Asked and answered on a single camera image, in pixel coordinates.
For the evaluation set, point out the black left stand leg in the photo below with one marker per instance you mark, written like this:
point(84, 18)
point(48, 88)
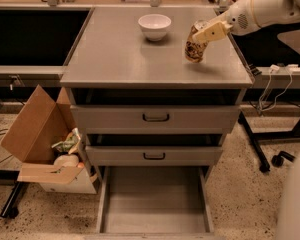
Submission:
point(10, 208)

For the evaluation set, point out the grey top drawer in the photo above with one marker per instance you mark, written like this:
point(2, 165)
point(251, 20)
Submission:
point(132, 111)

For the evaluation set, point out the black table leg frame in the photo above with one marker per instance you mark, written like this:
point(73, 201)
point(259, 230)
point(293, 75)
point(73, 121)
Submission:
point(255, 138)

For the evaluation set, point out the white round object in box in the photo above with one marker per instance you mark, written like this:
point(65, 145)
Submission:
point(67, 160)

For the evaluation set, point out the grey bottom drawer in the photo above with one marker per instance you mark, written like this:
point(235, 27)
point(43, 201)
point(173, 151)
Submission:
point(166, 200)

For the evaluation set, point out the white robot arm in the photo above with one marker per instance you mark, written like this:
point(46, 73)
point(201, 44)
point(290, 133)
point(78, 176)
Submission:
point(270, 12)

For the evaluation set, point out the black office chair base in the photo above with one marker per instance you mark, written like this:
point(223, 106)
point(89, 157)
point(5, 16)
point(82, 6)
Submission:
point(278, 160)

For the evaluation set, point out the open cardboard box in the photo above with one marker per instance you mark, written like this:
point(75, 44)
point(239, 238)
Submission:
point(44, 121)

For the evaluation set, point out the grey drawer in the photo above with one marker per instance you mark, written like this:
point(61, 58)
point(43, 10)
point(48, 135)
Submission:
point(166, 200)
point(132, 111)
point(153, 149)

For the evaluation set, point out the white power adapter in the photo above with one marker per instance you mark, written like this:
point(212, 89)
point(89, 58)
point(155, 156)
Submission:
point(273, 69)

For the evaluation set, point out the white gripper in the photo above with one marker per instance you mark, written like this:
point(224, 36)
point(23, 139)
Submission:
point(240, 19)

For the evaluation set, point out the green snack bag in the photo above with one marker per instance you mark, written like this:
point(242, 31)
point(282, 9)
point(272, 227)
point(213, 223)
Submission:
point(70, 144)

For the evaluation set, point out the orange soda can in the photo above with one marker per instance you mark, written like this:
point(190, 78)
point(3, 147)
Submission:
point(194, 51)

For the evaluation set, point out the grey drawer cabinet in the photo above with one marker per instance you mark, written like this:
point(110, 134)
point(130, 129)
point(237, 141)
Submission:
point(113, 54)

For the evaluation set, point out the grey middle drawer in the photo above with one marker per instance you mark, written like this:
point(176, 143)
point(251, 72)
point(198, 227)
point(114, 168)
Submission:
point(153, 149)

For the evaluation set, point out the white ceramic bowl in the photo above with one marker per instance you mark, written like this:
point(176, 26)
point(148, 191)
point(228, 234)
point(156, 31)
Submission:
point(154, 26)

